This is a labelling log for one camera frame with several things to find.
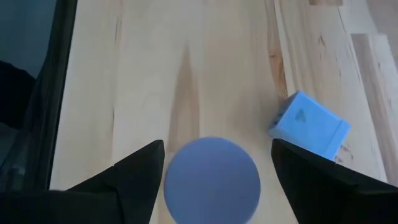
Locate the light blue cube charger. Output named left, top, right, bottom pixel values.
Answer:
left=268, top=90, right=352, bottom=162

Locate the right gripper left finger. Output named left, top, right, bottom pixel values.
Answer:
left=0, top=139, right=166, bottom=224

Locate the purple hourglass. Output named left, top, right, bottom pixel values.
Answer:
left=164, top=136, right=262, bottom=224

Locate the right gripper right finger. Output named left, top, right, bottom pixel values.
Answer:
left=271, top=138, right=398, bottom=224

